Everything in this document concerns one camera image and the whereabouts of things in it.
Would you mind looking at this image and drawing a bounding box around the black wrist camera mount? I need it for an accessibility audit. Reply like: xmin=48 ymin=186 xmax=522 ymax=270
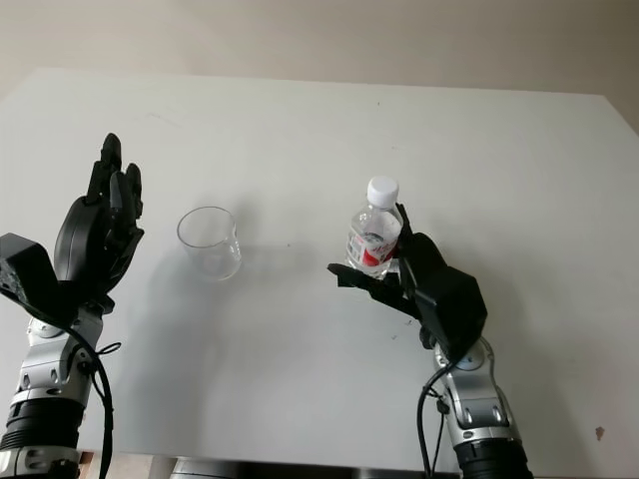
xmin=412 ymin=263 xmax=488 ymax=361
xmin=0 ymin=232 xmax=116 ymax=325

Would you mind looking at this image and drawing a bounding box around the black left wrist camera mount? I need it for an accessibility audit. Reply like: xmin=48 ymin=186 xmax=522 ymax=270
xmin=0 ymin=232 xmax=116 ymax=325

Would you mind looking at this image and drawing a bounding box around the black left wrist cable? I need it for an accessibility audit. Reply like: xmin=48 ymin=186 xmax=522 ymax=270
xmin=62 ymin=323 xmax=123 ymax=479

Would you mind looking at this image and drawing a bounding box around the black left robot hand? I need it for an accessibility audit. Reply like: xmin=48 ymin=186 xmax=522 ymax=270
xmin=52 ymin=132 xmax=146 ymax=308

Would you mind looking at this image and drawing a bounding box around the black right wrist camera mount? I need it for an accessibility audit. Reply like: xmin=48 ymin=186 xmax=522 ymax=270
xmin=412 ymin=263 xmax=488 ymax=361

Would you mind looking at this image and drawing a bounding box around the clear plastic water bottle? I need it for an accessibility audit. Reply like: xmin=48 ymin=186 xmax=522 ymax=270
xmin=343 ymin=175 xmax=403 ymax=280

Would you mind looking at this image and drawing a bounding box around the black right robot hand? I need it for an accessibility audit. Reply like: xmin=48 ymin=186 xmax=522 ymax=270
xmin=326 ymin=202 xmax=453 ymax=349

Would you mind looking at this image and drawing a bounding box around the clear glass cup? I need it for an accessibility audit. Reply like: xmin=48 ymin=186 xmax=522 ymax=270
xmin=177 ymin=206 xmax=244 ymax=283

